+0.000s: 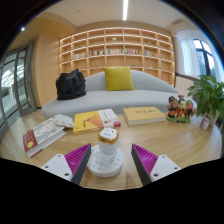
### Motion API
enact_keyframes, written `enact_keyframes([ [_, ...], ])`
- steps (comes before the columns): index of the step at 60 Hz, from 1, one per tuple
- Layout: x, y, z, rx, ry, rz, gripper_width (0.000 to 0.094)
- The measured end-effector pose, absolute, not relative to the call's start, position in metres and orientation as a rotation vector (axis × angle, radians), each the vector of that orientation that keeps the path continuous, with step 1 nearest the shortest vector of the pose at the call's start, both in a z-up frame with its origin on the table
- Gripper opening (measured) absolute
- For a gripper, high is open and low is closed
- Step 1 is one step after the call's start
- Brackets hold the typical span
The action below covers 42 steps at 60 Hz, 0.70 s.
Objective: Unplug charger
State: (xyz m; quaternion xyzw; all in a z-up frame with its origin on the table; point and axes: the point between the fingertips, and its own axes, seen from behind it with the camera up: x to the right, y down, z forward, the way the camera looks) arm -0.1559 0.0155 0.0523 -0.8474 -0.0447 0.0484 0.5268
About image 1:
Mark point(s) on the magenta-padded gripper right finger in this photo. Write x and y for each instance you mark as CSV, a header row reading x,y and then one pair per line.
x,y
154,166

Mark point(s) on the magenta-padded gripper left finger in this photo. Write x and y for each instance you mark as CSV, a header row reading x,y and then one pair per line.
x,y
68,165

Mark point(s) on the white charger block gold band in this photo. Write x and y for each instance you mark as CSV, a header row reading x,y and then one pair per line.
x,y
108,138

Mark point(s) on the red and grey book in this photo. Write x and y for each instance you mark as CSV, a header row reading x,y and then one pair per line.
x,y
41,136

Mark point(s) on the white patterned pouch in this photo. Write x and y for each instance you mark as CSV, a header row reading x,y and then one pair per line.
x,y
64,120

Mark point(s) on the yellow and orange book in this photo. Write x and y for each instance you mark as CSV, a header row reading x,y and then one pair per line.
x,y
86,121

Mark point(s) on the large yellow book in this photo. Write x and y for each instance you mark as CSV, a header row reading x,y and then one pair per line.
x,y
143,115

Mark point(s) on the colourful three-figure figurine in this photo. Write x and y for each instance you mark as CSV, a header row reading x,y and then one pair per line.
x,y
180,110

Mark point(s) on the white and red book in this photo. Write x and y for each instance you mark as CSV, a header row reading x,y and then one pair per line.
x,y
109,117

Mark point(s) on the small white and pink box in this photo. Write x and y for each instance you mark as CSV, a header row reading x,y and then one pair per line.
x,y
204,123

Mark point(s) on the light grey sofa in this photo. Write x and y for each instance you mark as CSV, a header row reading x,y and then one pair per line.
x,y
133,95

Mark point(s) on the black bag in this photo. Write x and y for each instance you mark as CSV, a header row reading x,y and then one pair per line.
x,y
70,85

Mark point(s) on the beige slatted low cabinet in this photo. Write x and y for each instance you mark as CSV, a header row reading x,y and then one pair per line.
x,y
185,85

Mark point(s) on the green potted plant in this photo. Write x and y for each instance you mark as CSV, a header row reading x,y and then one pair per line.
x,y
208,93

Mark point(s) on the yellow cushion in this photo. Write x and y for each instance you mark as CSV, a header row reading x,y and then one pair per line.
x,y
118,78

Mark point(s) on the grey-framed glass door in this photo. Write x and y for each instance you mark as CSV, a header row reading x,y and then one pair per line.
x,y
18,83

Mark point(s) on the white sheer curtain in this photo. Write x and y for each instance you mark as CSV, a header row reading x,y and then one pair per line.
x,y
188,56

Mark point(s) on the dark-framed window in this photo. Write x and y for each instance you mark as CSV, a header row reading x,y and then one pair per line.
x,y
206,56

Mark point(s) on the round ceiling spotlight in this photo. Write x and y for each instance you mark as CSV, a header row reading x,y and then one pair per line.
x,y
22,29

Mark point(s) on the long ceiling light strip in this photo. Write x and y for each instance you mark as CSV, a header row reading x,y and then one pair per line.
x,y
125,9

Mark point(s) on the wooden wall shelf unit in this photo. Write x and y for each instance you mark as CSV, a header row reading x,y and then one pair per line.
x,y
116,50

